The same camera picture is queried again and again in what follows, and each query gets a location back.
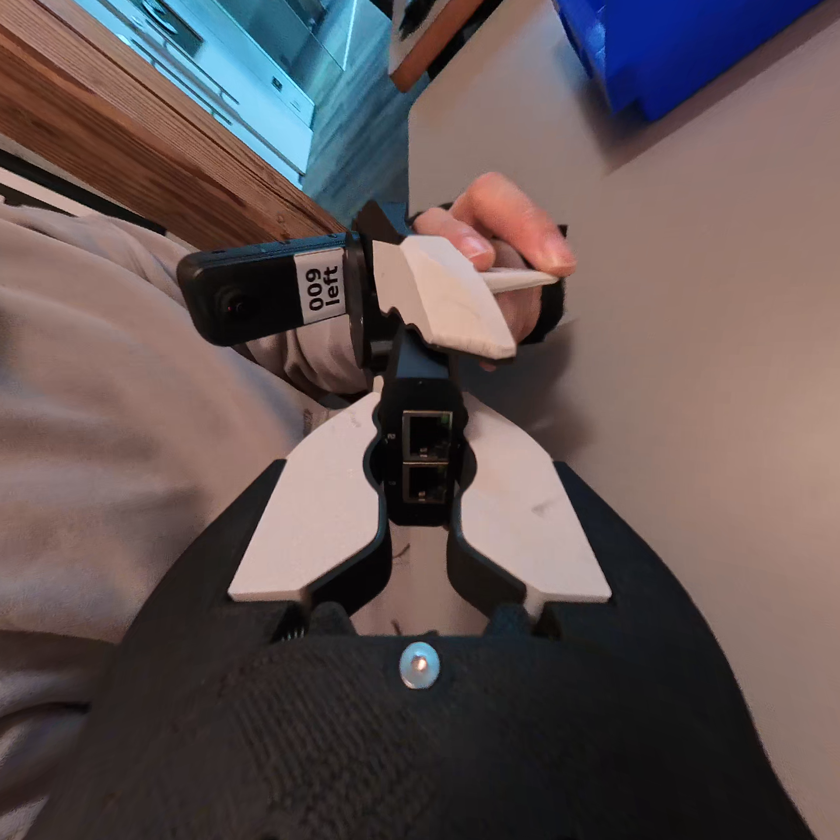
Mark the grey desk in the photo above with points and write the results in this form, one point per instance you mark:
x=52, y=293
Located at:
x=709, y=328

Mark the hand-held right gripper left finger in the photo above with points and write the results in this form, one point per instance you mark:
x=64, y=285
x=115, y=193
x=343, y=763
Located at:
x=315, y=518

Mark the black network splitter box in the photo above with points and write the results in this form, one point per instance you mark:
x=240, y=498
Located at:
x=426, y=505

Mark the person's left hand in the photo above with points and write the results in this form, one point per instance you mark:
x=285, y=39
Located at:
x=518, y=223

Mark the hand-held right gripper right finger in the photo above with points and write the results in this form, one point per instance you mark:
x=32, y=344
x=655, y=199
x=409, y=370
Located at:
x=531, y=518

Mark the person's grey sweater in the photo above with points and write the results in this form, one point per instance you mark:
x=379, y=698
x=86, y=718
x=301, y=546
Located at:
x=98, y=426

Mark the blue plastic bin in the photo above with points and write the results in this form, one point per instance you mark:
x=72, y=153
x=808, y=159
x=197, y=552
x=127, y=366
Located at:
x=689, y=46

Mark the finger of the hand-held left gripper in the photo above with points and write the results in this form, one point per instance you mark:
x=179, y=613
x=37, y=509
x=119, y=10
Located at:
x=453, y=302

